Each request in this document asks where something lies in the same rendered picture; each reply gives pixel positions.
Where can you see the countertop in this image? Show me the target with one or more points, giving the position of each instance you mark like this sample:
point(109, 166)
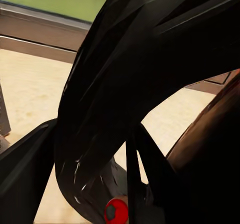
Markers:
point(32, 88)

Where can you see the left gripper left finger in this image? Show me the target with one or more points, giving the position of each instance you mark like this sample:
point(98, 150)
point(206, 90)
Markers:
point(25, 168)

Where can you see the electric kettle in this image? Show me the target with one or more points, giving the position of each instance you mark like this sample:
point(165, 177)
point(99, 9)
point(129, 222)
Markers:
point(136, 55)

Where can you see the fixed window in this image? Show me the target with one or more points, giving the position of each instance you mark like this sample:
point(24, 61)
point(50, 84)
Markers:
point(56, 29)

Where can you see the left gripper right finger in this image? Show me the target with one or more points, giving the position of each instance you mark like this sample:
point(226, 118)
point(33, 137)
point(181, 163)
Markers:
point(174, 204)

